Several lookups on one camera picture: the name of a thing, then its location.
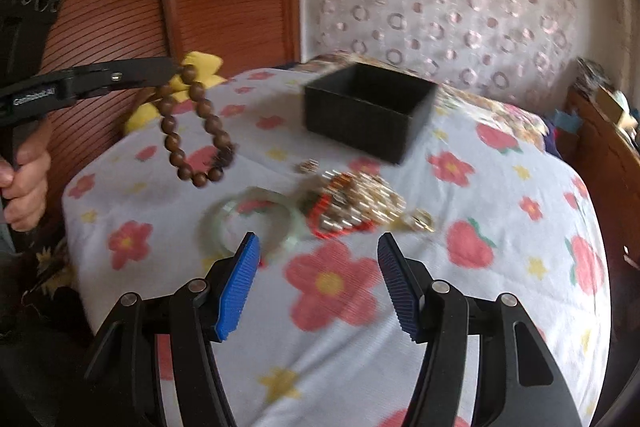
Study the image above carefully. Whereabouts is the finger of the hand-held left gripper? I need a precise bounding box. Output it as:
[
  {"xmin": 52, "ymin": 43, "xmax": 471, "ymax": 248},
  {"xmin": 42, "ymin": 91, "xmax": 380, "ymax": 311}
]
[{"xmin": 65, "ymin": 57, "xmax": 182, "ymax": 101}]

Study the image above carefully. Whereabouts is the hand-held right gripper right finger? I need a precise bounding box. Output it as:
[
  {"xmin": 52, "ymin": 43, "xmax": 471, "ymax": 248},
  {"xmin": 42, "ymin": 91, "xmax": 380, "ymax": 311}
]
[{"xmin": 376, "ymin": 232, "xmax": 583, "ymax": 427}]

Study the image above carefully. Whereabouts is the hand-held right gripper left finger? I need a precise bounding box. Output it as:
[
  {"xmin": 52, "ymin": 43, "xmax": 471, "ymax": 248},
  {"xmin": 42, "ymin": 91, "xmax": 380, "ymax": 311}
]
[{"xmin": 84, "ymin": 232, "xmax": 261, "ymax": 427}]

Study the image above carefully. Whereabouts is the brown wooden bead bracelet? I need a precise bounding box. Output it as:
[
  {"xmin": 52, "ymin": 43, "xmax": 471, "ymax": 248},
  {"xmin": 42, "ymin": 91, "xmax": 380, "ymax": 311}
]
[{"xmin": 159, "ymin": 63, "xmax": 237, "ymax": 188}]

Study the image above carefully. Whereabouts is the pale green jade bangle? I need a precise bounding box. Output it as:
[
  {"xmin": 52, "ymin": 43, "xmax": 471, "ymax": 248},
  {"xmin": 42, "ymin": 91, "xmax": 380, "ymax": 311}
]
[{"xmin": 201, "ymin": 188, "xmax": 306, "ymax": 265}]

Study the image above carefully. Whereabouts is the pile of gold jewelry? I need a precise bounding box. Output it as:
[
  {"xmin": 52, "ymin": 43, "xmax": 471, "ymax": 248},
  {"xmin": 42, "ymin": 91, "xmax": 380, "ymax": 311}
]
[{"xmin": 320, "ymin": 171, "xmax": 436, "ymax": 234}]

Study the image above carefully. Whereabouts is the red bead bracelet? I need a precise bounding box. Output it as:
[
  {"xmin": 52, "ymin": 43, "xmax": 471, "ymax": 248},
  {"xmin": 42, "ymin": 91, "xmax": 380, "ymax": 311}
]
[{"xmin": 306, "ymin": 194, "xmax": 383, "ymax": 241}]

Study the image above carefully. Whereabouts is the black jewelry box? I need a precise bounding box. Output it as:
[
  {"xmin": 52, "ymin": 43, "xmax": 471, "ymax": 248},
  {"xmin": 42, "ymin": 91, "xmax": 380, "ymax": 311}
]
[{"xmin": 304, "ymin": 62, "xmax": 439, "ymax": 166}]

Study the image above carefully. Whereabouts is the person's left hand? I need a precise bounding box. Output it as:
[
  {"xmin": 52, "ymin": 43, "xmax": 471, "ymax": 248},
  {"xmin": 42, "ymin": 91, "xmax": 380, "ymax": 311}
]
[{"xmin": 0, "ymin": 121, "xmax": 53, "ymax": 233}]

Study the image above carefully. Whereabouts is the yellow plush toy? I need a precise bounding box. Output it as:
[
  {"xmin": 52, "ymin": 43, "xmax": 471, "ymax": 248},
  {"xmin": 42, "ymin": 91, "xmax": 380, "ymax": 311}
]
[{"xmin": 122, "ymin": 51, "xmax": 229, "ymax": 136}]

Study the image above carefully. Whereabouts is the white strawberry flower bedsheet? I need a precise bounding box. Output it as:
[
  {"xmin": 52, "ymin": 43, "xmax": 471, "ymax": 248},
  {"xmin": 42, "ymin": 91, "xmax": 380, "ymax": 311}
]
[{"xmin": 61, "ymin": 66, "xmax": 614, "ymax": 427}]

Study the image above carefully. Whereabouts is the dark floral cloth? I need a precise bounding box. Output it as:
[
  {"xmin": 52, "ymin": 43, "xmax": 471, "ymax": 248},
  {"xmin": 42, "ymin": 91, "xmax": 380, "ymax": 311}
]
[{"xmin": 0, "ymin": 227, "xmax": 97, "ymax": 427}]

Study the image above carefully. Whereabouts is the navy blue sheet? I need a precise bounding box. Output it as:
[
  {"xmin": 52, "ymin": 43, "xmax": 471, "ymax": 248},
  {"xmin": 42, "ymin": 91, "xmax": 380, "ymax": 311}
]
[{"xmin": 544, "ymin": 117, "xmax": 576, "ymax": 154}]

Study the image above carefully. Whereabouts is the blue plastic bag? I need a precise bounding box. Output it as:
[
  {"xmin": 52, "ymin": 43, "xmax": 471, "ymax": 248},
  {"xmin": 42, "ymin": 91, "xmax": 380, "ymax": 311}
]
[{"xmin": 554, "ymin": 108, "xmax": 582, "ymax": 134}]

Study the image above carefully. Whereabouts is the wooden side cabinet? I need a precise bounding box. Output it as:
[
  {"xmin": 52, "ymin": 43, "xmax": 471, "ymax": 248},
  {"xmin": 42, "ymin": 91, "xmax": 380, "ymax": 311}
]
[{"xmin": 564, "ymin": 84, "xmax": 640, "ymax": 270}]

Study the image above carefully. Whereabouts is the cardboard box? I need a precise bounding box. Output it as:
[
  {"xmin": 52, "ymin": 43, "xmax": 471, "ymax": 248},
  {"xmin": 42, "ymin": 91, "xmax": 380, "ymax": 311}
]
[{"xmin": 594, "ymin": 86, "xmax": 632, "ymax": 128}]

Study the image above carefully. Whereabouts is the stack of magazines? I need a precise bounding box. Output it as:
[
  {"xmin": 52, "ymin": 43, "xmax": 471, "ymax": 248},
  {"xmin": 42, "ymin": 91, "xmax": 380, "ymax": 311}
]
[{"xmin": 574, "ymin": 56, "xmax": 609, "ymax": 90}]

